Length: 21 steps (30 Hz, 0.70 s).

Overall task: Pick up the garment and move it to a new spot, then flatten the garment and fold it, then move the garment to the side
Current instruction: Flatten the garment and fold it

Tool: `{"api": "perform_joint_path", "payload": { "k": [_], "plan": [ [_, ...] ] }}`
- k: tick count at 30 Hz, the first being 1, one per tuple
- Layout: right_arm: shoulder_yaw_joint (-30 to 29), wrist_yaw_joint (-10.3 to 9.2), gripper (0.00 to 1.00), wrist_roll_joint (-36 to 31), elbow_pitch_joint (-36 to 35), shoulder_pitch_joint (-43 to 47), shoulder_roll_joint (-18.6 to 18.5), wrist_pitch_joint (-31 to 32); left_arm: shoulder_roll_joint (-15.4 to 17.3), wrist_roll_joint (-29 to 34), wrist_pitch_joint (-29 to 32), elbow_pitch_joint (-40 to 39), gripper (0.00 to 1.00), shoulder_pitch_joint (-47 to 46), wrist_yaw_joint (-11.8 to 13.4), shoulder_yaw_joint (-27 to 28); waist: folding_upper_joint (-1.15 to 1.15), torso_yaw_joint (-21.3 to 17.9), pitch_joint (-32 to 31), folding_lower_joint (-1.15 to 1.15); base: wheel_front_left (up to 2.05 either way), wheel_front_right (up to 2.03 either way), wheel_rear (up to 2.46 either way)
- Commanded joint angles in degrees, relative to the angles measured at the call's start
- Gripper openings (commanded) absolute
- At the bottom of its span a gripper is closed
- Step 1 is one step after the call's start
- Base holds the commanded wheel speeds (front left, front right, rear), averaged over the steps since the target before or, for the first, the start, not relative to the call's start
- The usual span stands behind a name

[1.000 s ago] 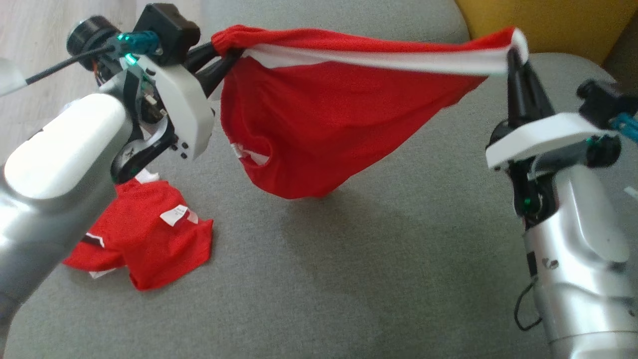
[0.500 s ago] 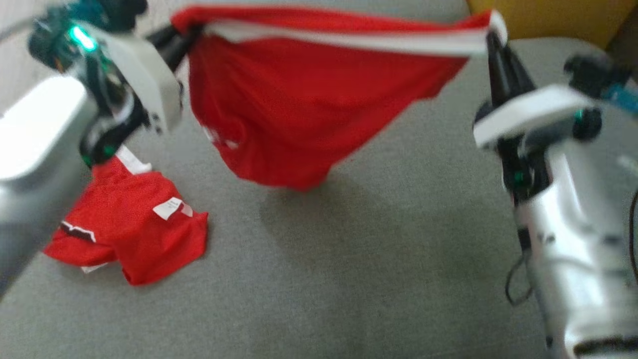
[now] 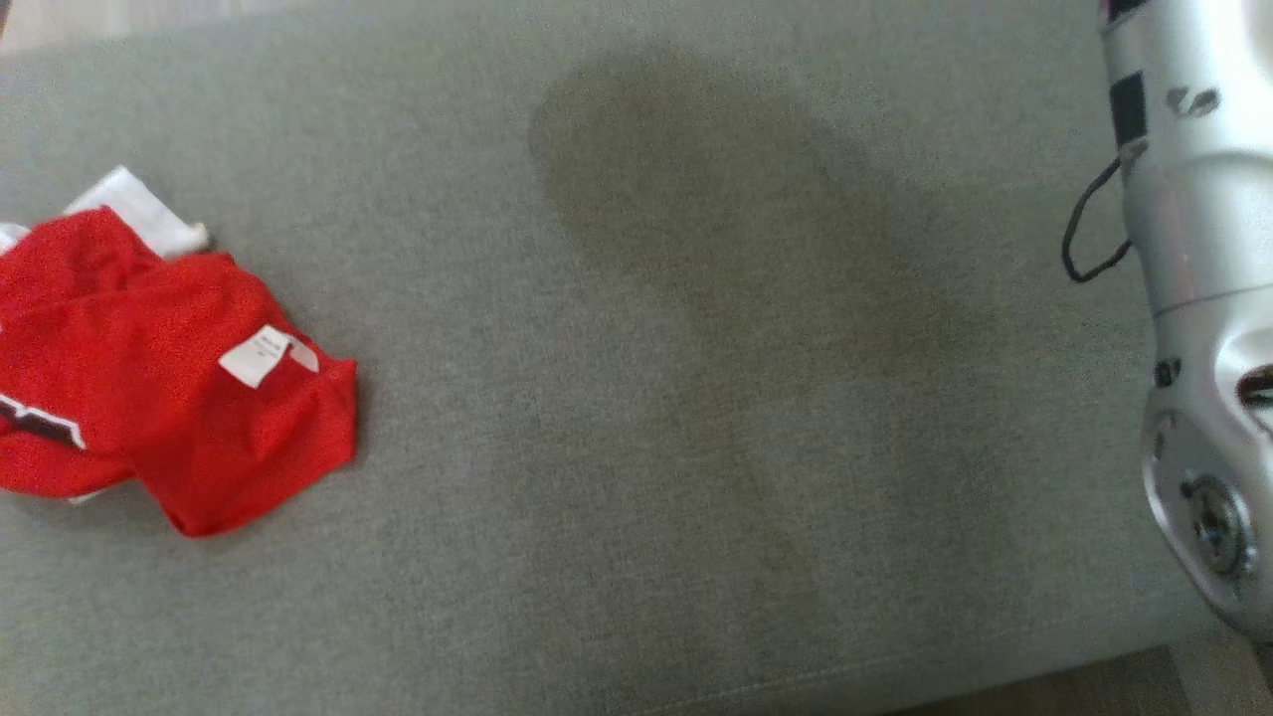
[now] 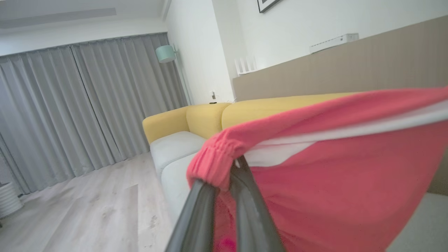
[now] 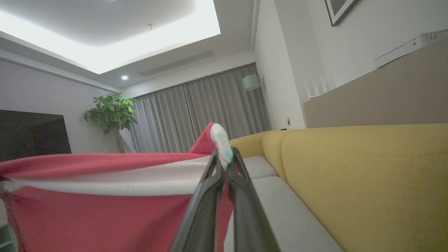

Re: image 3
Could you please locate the red and white jersey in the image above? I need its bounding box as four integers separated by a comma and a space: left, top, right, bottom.
0, 164, 359, 539

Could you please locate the grey fabric sofa seat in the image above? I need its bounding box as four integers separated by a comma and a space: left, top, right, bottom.
0, 0, 1273, 716

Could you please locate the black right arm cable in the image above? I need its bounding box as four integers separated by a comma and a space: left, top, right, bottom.
1061, 149, 1147, 285

